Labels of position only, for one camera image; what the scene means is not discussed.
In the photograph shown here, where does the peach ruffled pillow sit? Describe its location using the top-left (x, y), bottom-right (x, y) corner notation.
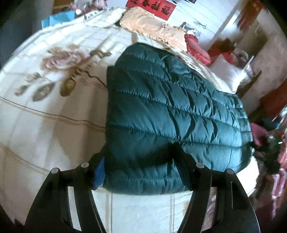
top-left (120, 6), bottom-right (187, 51)

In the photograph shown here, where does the dark green puffer jacket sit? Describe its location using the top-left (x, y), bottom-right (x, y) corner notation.
top-left (103, 43), bottom-right (252, 195)

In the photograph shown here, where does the red heart-shaped pillow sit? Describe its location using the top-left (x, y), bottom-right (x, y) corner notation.
top-left (184, 34), bottom-right (212, 66)

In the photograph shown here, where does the white square pillow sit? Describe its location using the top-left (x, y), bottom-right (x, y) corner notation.
top-left (209, 54), bottom-right (248, 93)

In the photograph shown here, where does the light blue paper bag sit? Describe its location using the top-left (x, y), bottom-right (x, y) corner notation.
top-left (41, 10), bottom-right (75, 29)

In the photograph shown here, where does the floral cream bed quilt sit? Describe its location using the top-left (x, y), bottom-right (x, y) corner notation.
top-left (1, 8), bottom-right (230, 223)

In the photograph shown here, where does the red banner with characters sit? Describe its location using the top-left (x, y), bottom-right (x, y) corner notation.
top-left (126, 0), bottom-right (176, 20)

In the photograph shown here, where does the framed photo on headboard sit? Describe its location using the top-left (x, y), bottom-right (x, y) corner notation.
top-left (180, 22), bottom-right (201, 38)

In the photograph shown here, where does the santa plush toy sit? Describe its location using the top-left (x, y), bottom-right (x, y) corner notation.
top-left (92, 0), bottom-right (107, 9)

